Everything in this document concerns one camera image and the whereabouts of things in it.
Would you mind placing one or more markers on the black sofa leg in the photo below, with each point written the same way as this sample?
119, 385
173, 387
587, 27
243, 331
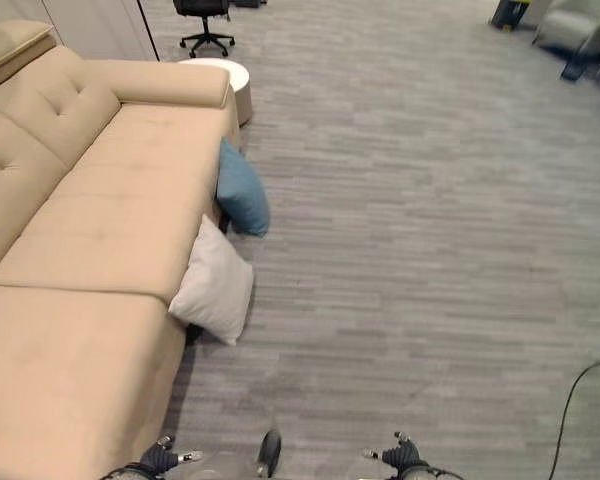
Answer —
194, 334
225, 222

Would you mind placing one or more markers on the robot dark foot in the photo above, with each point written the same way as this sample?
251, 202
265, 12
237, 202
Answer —
270, 452

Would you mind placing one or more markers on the blue cushion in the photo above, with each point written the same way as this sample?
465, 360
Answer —
241, 192

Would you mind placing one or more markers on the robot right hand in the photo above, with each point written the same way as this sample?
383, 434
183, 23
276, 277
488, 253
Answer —
402, 456

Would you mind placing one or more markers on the round white side table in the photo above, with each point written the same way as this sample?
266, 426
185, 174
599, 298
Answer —
240, 82

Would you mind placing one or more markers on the beige cushioned furniture piece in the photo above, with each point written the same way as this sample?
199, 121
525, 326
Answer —
10, 45

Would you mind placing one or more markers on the dark blue yellow machine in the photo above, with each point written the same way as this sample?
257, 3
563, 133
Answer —
510, 12

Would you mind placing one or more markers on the white cushion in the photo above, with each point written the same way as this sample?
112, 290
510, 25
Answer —
215, 290

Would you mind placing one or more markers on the beige fabric sofa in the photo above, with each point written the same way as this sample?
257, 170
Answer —
110, 200

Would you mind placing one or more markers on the grey armchair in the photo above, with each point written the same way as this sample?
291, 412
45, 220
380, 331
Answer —
570, 25

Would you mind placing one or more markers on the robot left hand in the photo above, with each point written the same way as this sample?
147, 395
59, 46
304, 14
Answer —
160, 457

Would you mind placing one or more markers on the black office chair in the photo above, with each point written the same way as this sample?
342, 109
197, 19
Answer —
205, 20

